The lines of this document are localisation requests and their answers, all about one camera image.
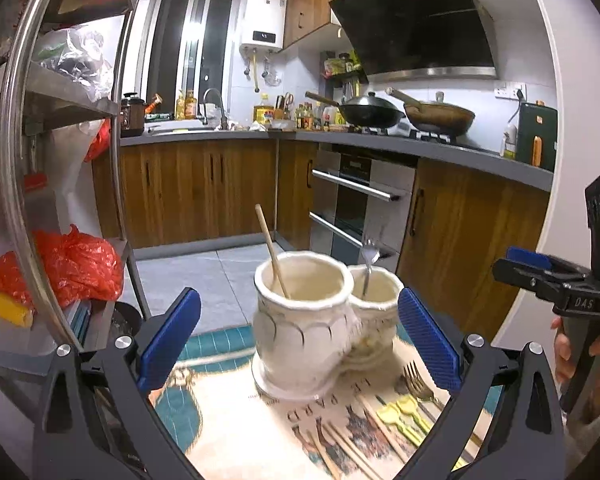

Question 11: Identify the yellow plastic utensil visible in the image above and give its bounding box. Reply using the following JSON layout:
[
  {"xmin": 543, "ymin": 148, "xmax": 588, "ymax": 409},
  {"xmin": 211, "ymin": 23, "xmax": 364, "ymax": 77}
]
[
  {"xmin": 376, "ymin": 404, "xmax": 428, "ymax": 448},
  {"xmin": 396, "ymin": 394, "xmax": 436, "ymax": 434}
]

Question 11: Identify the kitchen faucet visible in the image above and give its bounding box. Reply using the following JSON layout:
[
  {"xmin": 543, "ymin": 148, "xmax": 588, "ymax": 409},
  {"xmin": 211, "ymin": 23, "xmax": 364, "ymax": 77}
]
[{"xmin": 201, "ymin": 88, "xmax": 228, "ymax": 130}]

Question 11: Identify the kitchen window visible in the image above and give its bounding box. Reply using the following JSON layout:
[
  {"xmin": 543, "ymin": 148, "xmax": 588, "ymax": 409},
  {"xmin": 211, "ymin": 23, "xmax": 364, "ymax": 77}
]
[{"xmin": 142, "ymin": 0, "xmax": 238, "ymax": 120}]

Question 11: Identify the person's right hand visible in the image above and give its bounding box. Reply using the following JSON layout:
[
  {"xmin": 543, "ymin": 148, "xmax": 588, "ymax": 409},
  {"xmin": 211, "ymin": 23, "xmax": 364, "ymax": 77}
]
[{"xmin": 550, "ymin": 318, "xmax": 600, "ymax": 424}]

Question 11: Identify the green air fryer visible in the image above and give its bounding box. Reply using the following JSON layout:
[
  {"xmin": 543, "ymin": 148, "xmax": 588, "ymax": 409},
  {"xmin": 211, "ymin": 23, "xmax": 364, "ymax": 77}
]
[{"xmin": 516, "ymin": 102, "xmax": 558, "ymax": 172}]

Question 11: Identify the yellow container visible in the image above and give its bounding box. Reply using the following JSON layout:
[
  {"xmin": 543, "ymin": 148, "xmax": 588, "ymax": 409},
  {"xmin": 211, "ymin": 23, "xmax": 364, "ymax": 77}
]
[{"xmin": 0, "ymin": 293, "xmax": 34, "ymax": 328}]

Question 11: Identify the patterned quilted table mat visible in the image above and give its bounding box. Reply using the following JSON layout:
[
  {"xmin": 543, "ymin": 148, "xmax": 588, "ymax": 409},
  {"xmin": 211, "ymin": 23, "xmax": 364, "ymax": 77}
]
[{"xmin": 149, "ymin": 325, "xmax": 429, "ymax": 479}]

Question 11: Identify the brown frying pan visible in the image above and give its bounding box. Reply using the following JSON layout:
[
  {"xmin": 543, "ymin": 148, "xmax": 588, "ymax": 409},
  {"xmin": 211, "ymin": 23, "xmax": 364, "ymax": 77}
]
[{"xmin": 386, "ymin": 87, "xmax": 476, "ymax": 139}]

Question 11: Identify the built-in oven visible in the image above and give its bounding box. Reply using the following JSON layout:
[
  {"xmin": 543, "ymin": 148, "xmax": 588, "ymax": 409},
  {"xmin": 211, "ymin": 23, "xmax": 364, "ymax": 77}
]
[{"xmin": 309, "ymin": 143, "xmax": 417, "ymax": 272}]

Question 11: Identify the black wok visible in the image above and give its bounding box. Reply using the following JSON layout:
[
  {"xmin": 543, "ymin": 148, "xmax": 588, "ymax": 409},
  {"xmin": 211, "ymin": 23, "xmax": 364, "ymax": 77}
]
[{"xmin": 304, "ymin": 91, "xmax": 405, "ymax": 129}]

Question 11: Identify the white ceramic double utensil holder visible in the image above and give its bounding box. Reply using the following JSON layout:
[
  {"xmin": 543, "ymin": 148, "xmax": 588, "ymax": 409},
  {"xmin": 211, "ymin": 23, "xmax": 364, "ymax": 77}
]
[{"xmin": 251, "ymin": 252, "xmax": 404, "ymax": 402}]

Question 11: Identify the black range hood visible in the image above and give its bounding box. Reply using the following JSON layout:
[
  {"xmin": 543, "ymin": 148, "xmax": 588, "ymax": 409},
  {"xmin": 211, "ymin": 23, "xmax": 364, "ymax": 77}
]
[{"xmin": 329, "ymin": 0, "xmax": 498, "ymax": 82}]

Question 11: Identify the yellow oil bottle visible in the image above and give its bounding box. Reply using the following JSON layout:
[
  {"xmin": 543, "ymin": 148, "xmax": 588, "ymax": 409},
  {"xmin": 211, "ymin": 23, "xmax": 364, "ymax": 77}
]
[{"xmin": 252, "ymin": 92, "xmax": 274, "ymax": 127}]

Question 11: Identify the brown rice cooker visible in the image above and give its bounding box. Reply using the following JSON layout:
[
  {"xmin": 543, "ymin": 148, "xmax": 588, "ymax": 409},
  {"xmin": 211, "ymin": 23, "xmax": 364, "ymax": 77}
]
[{"xmin": 121, "ymin": 92, "xmax": 145, "ymax": 138}]

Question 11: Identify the white water heater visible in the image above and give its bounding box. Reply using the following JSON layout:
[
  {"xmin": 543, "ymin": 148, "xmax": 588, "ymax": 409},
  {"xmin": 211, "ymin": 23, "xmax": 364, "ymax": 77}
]
[{"xmin": 239, "ymin": 0, "xmax": 287, "ymax": 52}]

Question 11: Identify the crumpled clear plastic bag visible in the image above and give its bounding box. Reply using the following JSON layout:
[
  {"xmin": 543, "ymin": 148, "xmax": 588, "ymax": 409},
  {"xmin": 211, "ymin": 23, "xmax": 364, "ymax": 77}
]
[{"xmin": 32, "ymin": 25, "xmax": 114, "ymax": 102}]

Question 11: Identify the stainless steel shelf rack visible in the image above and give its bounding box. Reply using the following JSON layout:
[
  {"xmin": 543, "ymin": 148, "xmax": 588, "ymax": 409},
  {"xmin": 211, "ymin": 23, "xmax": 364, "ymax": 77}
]
[{"xmin": 0, "ymin": 0, "xmax": 137, "ymax": 353}]

